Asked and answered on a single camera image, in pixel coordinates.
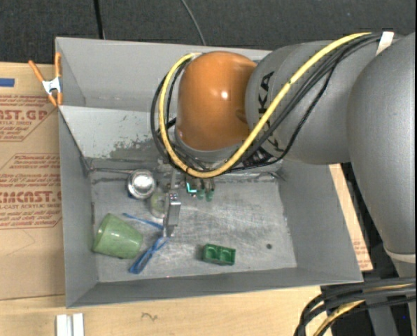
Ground pale grey metal gripper finger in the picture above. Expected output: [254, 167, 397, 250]
[163, 192, 183, 239]

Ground clear glass cup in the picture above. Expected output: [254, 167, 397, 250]
[148, 190, 169, 219]

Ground silver metal can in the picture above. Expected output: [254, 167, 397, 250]
[125, 169, 157, 200]

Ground blue sunglasses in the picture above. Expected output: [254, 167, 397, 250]
[122, 212, 170, 275]

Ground grey metal bin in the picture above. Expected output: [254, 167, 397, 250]
[54, 36, 365, 309]

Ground green toy brick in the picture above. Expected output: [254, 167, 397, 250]
[198, 243, 237, 267]

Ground green plastic cup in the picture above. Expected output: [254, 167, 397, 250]
[92, 212, 144, 260]

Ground brown cardboard board red print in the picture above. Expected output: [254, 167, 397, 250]
[0, 60, 374, 302]

